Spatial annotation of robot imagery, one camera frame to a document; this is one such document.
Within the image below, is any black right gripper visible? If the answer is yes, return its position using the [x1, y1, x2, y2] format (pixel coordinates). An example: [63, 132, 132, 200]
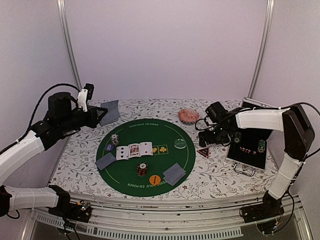
[198, 124, 232, 148]

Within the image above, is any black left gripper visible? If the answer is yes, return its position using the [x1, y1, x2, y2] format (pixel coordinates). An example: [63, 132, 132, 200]
[59, 104, 108, 134]

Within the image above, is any white chip stack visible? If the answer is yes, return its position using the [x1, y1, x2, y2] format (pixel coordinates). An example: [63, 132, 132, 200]
[110, 133, 120, 146]

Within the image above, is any blue round blind button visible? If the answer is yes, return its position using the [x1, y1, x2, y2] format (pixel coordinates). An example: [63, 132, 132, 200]
[104, 143, 115, 152]

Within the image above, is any clear green dealer button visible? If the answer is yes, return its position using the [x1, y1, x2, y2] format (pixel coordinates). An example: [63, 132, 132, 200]
[174, 138, 187, 149]

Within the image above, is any king face card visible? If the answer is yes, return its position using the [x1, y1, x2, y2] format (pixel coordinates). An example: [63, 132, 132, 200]
[128, 143, 141, 159]

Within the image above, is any blue dealt card player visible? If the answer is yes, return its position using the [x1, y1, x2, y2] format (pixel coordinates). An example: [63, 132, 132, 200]
[95, 152, 116, 171]

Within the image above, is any red pip face-up card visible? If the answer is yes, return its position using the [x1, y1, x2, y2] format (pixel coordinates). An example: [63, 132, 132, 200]
[139, 141, 153, 157]

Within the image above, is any blue patterned dealt card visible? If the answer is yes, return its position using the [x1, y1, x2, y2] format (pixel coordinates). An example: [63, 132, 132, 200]
[163, 170, 186, 186]

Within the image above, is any red chip stack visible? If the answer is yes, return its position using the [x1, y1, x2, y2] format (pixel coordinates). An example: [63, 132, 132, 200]
[137, 162, 148, 177]

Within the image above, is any orange round blind button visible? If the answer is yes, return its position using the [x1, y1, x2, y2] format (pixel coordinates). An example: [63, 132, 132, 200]
[149, 175, 162, 186]

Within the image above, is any three of spades card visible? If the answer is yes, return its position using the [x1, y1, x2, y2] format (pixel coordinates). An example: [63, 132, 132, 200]
[116, 146, 129, 161]

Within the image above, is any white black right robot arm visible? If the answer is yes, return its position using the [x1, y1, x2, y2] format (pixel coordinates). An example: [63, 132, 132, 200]
[198, 101, 315, 218]

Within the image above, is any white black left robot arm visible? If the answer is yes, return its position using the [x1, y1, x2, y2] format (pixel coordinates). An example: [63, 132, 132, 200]
[0, 83, 108, 218]

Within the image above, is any red black triangle token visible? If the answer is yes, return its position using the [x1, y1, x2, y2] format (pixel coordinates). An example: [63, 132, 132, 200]
[197, 147, 210, 159]

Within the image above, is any red patterned small bowl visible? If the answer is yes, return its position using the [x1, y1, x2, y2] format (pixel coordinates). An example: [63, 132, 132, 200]
[178, 108, 200, 125]

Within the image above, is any aluminium poker chip case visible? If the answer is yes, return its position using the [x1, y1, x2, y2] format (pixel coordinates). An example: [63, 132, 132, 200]
[225, 97, 283, 177]

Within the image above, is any green chip stack in case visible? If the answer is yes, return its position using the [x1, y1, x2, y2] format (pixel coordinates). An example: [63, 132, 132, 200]
[257, 139, 266, 154]

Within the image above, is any floral white tablecloth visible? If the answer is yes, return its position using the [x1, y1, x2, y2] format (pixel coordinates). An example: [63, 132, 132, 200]
[50, 99, 277, 201]

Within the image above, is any round green poker mat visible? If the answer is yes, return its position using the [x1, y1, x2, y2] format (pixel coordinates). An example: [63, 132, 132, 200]
[96, 118, 196, 197]

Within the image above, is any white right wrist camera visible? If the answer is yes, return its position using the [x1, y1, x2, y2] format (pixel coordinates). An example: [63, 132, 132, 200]
[194, 116, 217, 131]

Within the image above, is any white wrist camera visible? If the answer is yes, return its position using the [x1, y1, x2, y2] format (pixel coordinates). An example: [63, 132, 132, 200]
[77, 83, 94, 112]
[194, 116, 217, 131]

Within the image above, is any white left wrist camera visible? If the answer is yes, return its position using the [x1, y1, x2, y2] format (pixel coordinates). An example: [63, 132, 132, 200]
[77, 83, 94, 112]

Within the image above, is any aluminium front rail frame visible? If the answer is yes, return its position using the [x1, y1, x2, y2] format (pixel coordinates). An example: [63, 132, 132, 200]
[22, 193, 313, 240]

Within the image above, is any right aluminium frame post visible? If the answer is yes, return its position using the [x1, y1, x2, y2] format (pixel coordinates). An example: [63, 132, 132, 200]
[247, 0, 275, 99]

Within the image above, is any aluminium frame post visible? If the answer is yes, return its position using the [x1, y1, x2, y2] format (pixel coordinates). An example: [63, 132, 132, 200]
[56, 0, 83, 91]
[247, 0, 275, 99]

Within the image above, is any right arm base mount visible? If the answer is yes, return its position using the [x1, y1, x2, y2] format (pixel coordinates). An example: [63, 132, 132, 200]
[239, 201, 285, 235]

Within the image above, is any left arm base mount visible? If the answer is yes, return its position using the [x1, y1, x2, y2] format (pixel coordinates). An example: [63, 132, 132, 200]
[48, 200, 92, 223]

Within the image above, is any left aluminium frame post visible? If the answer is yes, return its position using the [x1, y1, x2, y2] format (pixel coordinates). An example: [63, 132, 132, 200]
[56, 0, 83, 91]

